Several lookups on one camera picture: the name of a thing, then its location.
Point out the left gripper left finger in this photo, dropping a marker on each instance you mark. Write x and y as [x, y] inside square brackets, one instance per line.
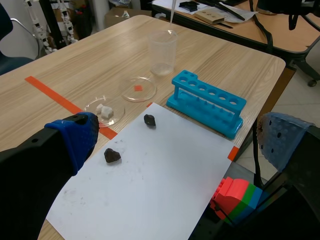
[35, 175]

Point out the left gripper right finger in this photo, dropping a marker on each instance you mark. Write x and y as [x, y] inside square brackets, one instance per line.
[287, 142]

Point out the clear dropper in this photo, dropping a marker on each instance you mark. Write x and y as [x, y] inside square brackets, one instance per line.
[173, 15]

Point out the clear plastic beaker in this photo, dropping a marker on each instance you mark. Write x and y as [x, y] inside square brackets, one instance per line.
[162, 52]

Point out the black chair base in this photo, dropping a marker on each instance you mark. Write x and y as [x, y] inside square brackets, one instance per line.
[303, 68]

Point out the red green blue brick block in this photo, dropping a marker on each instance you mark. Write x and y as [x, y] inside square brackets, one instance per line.
[235, 197]

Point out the small dark stone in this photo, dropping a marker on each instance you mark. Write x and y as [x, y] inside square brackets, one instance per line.
[112, 155]
[150, 121]

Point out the turquoise rack with round holes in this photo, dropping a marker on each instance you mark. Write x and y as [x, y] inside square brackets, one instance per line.
[207, 107]

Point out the small white lump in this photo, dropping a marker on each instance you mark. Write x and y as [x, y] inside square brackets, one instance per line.
[99, 108]

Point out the large white lump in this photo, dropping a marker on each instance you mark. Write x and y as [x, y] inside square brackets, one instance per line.
[107, 112]

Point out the white sheet of paper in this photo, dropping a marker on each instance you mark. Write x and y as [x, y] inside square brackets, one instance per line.
[140, 187]

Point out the wooden desk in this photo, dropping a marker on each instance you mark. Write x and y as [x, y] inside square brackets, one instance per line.
[282, 35]

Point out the dark blue chair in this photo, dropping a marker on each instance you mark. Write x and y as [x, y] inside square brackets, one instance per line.
[10, 62]

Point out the empty clear glass dish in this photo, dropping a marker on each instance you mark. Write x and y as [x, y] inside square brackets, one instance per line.
[140, 96]

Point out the flat brown box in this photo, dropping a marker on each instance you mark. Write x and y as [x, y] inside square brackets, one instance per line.
[208, 17]

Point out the brown cardboard box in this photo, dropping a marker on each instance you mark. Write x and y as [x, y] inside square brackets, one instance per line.
[117, 16]

